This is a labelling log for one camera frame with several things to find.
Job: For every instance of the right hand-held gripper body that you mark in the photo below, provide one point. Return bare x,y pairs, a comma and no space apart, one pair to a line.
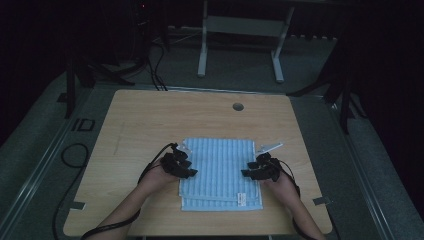
271,166

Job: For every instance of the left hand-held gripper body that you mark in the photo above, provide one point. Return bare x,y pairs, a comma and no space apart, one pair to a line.
173,165

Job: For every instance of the blue striped towel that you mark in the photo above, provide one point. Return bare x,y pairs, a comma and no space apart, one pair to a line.
220,160

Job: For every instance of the person's left hand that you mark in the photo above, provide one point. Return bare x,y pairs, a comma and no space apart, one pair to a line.
156,181

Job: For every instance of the person's right hand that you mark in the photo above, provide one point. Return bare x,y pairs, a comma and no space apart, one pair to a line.
283,190

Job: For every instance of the grey tape piece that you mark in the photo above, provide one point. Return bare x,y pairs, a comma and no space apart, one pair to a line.
322,200
77,205

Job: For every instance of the black metal stand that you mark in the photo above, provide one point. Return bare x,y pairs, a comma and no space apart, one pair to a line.
70,93
345,110

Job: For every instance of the dark equipment rack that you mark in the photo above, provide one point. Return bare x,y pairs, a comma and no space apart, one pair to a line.
143,20

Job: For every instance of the metal floor rail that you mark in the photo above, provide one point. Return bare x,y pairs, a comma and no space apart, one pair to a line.
36,173
370,200

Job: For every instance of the white metal desk frame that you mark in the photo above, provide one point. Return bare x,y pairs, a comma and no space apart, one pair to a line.
246,26

